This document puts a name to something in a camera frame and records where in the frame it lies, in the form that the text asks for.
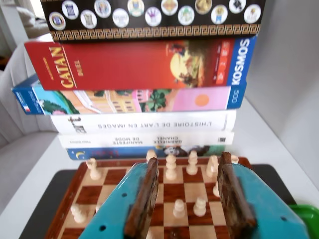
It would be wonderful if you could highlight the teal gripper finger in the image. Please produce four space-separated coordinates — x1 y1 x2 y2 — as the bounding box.
79 157 160 239
216 151 311 239

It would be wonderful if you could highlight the white wooden knight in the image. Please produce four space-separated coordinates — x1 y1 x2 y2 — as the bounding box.
206 154 219 178

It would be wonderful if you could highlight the green plastic tray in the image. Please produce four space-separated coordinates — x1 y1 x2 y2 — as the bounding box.
289 204 319 239

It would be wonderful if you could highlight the panda picture book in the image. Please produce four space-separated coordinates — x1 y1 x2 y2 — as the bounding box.
66 145 226 161

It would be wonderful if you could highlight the wooden folding chessboard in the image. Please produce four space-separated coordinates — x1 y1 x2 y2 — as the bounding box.
44 156 260 239

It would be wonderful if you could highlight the dark grey mat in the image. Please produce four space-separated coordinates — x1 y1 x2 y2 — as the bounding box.
19 163 298 239

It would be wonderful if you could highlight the white wooden queen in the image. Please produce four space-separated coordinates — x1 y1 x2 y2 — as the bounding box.
165 153 178 181

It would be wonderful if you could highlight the white Chanel book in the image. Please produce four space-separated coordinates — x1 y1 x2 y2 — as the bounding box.
57 131 235 149

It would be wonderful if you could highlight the white wooden bishop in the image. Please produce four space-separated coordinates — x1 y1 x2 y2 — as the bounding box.
186 150 199 175

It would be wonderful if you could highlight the white art history book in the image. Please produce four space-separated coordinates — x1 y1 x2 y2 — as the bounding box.
50 110 237 134

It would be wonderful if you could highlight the blue puzzle box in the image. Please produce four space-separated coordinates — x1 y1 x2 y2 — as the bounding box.
11 73 248 116

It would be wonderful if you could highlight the red Catan game box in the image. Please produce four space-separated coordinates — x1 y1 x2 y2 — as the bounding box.
24 34 259 91

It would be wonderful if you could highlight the black box with coin prints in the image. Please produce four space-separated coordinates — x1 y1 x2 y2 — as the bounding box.
41 0 266 42

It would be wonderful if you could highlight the beige cushion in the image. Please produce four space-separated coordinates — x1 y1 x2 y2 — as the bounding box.
16 6 49 39

